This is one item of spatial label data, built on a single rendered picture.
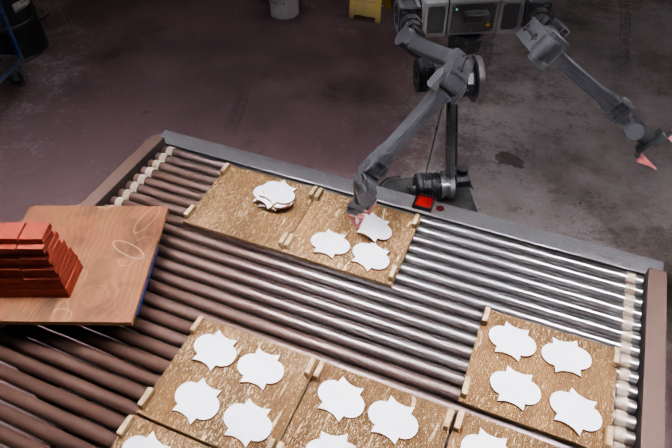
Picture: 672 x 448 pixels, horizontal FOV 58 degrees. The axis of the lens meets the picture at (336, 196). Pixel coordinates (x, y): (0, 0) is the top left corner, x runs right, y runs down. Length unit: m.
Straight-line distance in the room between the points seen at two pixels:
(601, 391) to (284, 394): 0.91
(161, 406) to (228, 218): 0.76
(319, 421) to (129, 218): 0.98
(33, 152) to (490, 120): 3.16
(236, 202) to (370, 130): 2.05
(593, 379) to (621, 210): 2.13
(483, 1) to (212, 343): 1.58
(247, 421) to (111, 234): 0.82
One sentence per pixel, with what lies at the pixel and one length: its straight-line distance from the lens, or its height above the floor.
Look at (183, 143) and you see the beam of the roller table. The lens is 2.73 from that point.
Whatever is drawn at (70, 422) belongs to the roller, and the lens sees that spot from 1.96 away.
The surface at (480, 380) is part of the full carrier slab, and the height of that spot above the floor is 0.94.
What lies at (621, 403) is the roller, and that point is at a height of 0.92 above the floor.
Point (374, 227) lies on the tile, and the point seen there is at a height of 0.96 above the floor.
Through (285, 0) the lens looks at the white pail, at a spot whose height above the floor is 0.18.
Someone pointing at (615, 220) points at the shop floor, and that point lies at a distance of 3.91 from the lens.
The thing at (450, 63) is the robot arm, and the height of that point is 1.55.
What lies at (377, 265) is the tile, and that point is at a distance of 2.09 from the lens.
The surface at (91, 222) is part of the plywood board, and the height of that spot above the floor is 1.04.
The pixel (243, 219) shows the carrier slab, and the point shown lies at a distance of 2.28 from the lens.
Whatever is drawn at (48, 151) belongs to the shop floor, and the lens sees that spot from 4.52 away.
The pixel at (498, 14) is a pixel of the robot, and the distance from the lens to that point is 2.51.
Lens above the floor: 2.53
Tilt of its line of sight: 43 degrees down
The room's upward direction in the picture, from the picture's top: 1 degrees counter-clockwise
